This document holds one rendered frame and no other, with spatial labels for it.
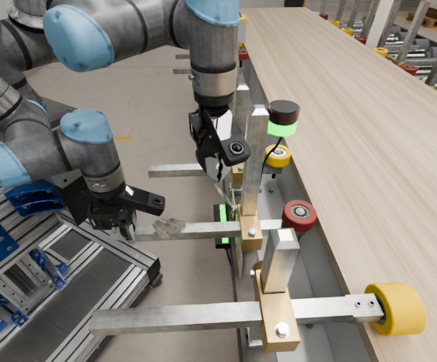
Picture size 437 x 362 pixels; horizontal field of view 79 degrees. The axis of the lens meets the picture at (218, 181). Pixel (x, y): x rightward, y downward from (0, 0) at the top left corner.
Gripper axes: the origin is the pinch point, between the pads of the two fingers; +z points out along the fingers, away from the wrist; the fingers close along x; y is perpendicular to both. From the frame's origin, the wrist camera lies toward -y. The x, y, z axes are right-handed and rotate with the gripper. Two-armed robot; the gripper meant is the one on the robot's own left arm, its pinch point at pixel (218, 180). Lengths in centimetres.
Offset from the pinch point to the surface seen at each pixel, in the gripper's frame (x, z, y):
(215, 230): 1.8, 14.5, -2.1
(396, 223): -37.3, 10.4, -20.3
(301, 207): -19.5, 10.1, -7.2
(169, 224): 12.1, 12.6, 2.7
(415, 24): -150, -2, 70
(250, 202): -7.8, 8.4, -1.9
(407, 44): -150, 8, 70
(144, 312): 21.2, 4.0, -19.5
